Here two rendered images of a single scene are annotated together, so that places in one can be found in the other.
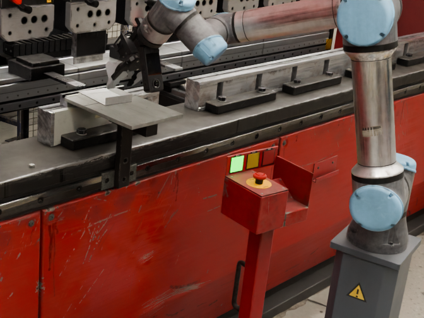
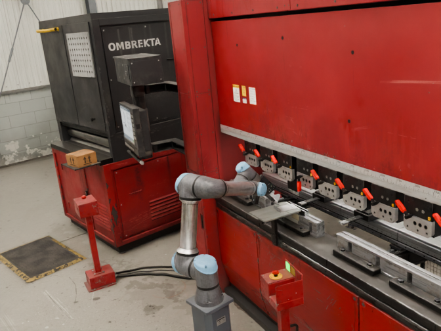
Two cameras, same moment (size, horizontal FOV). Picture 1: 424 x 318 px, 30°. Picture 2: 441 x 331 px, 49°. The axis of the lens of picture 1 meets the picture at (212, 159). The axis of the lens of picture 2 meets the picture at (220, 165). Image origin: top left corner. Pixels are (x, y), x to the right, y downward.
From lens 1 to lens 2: 372 cm
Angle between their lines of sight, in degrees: 105
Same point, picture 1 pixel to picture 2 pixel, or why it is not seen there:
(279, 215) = (267, 293)
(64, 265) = (263, 261)
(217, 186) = (320, 289)
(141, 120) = (256, 213)
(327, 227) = not seen: outside the picture
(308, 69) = (425, 284)
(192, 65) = (405, 242)
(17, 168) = not seen: hidden behind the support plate
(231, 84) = (357, 249)
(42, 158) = not seen: hidden behind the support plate
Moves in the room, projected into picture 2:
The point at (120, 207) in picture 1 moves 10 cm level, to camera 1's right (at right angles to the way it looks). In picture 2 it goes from (278, 255) to (273, 263)
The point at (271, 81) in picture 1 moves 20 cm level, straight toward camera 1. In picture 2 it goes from (388, 268) to (346, 263)
